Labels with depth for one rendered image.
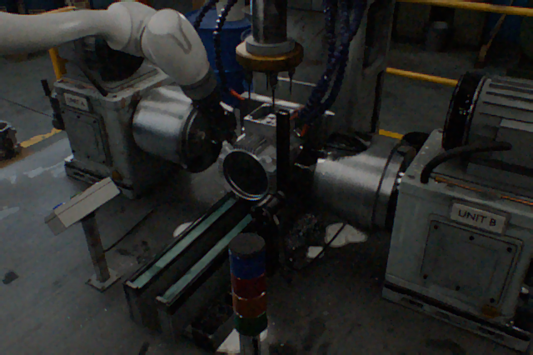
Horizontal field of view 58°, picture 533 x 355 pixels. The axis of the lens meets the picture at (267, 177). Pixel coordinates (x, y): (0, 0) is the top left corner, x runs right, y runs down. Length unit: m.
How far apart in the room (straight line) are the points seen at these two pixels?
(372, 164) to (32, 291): 0.94
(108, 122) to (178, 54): 0.59
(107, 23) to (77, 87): 0.54
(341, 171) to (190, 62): 0.43
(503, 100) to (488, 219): 0.24
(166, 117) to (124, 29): 0.38
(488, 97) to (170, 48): 0.65
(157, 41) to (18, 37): 0.28
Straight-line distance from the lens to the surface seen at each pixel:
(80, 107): 1.65
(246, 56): 1.26
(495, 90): 1.09
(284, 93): 1.56
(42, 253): 1.56
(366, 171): 1.17
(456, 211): 1.08
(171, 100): 1.48
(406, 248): 1.19
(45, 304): 1.40
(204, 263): 1.21
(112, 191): 1.27
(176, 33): 1.04
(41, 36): 0.93
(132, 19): 1.15
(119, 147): 1.60
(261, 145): 1.32
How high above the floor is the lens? 1.73
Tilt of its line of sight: 33 degrees down
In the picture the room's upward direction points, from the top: 1 degrees counter-clockwise
